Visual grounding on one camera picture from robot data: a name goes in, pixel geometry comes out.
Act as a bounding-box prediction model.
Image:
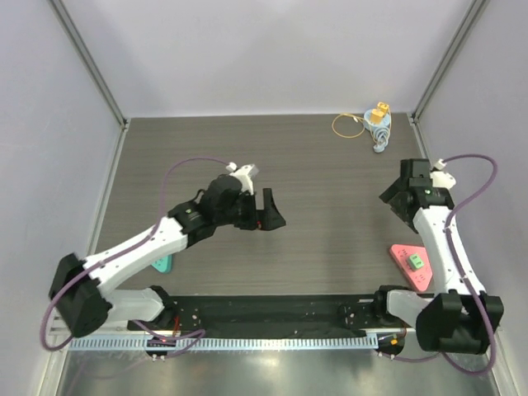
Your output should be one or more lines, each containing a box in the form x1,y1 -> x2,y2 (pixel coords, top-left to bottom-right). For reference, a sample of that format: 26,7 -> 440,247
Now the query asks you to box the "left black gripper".
215,188 -> 285,231

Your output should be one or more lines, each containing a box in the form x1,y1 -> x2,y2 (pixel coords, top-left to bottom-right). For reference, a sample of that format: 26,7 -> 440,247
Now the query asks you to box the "pink triangular power socket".
389,244 -> 432,292

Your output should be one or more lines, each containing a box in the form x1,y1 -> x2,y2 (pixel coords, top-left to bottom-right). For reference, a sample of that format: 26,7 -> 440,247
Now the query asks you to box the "green cube plug adapter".
406,254 -> 425,271

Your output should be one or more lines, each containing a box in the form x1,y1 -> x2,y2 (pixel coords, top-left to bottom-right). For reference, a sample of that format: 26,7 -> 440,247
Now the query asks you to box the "teal triangular power socket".
151,255 -> 172,274

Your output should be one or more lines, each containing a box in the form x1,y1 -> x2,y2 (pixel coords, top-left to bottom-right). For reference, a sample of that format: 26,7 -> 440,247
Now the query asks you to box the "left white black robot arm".
49,175 -> 286,338

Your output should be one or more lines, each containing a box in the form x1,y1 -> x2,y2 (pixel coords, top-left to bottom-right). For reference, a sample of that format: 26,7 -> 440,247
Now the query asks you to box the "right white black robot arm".
371,158 -> 504,355

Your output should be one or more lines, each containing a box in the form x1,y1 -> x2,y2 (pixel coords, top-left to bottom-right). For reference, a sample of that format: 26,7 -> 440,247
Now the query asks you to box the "yellow connector block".
370,101 -> 389,124

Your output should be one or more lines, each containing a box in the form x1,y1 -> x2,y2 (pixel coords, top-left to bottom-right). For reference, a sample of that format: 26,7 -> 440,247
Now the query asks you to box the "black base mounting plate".
146,290 -> 407,338

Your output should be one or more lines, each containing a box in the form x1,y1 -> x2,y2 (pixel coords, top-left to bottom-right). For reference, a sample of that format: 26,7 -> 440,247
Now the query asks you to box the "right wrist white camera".
430,158 -> 456,190

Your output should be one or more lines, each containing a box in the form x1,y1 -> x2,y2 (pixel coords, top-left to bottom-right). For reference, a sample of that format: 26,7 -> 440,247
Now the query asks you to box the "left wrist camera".
225,162 -> 259,196

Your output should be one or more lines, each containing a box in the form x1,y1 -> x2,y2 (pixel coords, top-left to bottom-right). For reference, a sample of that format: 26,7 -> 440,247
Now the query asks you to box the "light blue cable holder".
363,109 -> 392,153

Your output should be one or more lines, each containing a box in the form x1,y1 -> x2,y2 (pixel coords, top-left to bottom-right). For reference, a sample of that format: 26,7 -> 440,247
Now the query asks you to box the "yellow thin cable loop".
332,112 -> 368,139

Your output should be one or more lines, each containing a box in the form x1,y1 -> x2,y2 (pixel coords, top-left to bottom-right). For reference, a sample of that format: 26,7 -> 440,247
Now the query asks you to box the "slotted cable duct strip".
69,333 -> 379,351

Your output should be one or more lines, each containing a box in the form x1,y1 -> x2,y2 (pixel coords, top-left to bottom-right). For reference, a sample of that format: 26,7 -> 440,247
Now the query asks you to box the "aluminium frame rail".
47,315 -> 128,335

